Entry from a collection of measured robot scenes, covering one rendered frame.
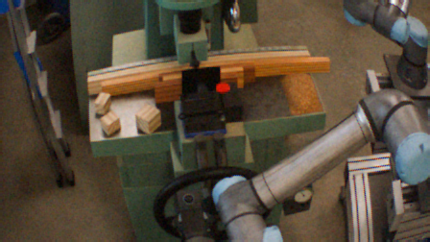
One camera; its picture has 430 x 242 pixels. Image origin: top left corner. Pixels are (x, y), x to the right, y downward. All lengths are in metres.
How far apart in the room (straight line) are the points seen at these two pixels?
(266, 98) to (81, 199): 1.21
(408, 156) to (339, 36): 2.41
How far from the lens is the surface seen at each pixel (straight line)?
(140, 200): 1.87
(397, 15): 1.56
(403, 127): 1.21
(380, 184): 2.52
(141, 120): 1.67
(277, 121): 1.72
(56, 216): 2.71
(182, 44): 1.67
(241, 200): 1.30
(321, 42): 3.46
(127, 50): 2.11
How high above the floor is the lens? 2.09
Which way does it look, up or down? 44 degrees down
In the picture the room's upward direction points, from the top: 2 degrees counter-clockwise
